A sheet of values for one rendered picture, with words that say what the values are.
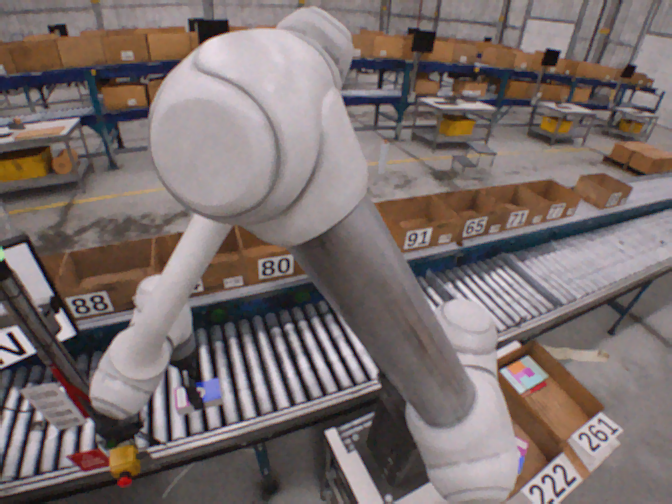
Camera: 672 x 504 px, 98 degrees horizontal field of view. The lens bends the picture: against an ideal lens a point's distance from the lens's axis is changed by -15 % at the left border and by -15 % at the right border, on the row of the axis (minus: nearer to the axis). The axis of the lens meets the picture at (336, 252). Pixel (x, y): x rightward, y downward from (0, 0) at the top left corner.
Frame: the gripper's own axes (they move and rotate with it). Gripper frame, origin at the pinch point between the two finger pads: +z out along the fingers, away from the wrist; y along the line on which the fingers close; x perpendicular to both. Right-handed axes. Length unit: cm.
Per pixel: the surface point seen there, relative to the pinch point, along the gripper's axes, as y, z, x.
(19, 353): 8.6, -21.0, 39.3
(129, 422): -5.5, -1.9, 17.8
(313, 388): 8, 32, -39
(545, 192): 88, 14, -259
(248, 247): 89, 18, -31
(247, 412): 6.8, 31.9, -12.4
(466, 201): 88, 11, -174
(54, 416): -0.2, -4.5, 36.6
